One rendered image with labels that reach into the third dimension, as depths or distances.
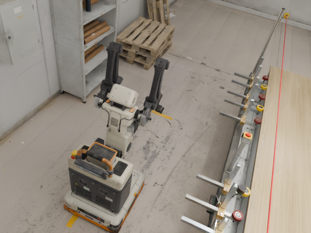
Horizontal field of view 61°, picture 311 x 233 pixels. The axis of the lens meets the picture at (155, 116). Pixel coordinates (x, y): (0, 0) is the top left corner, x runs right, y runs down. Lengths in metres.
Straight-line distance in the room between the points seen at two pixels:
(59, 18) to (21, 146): 1.66
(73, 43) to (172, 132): 1.82
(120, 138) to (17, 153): 1.56
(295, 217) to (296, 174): 0.46
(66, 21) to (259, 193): 2.88
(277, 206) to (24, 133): 3.03
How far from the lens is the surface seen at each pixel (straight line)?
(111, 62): 2.30
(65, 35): 3.75
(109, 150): 2.33
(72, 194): 2.84
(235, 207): 2.62
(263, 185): 2.51
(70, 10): 3.54
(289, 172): 2.75
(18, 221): 3.12
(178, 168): 3.46
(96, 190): 2.53
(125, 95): 2.18
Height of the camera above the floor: 2.70
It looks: 42 degrees down
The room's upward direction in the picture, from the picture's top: 11 degrees clockwise
